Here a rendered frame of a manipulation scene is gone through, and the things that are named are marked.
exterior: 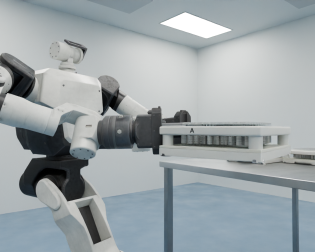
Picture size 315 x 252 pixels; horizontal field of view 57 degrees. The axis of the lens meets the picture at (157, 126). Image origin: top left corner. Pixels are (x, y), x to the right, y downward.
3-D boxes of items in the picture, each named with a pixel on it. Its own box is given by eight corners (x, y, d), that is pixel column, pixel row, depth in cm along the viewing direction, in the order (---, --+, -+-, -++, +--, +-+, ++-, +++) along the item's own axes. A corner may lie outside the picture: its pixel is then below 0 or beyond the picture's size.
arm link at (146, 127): (162, 108, 80) (119, 109, 81) (160, 104, 71) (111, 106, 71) (163, 154, 80) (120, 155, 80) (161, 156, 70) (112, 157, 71)
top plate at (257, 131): (291, 134, 76) (291, 126, 76) (261, 136, 56) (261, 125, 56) (206, 133, 90) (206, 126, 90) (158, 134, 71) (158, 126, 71)
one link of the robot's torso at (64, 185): (16, 198, 117) (16, 154, 118) (44, 193, 128) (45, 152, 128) (59, 209, 101) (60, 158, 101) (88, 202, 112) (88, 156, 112)
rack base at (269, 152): (291, 153, 75) (291, 144, 75) (261, 162, 56) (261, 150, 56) (206, 149, 90) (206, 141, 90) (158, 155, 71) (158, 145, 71)
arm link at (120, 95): (111, 119, 130) (86, 101, 130) (120, 110, 137) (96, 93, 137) (121, 100, 123) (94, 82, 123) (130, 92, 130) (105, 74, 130)
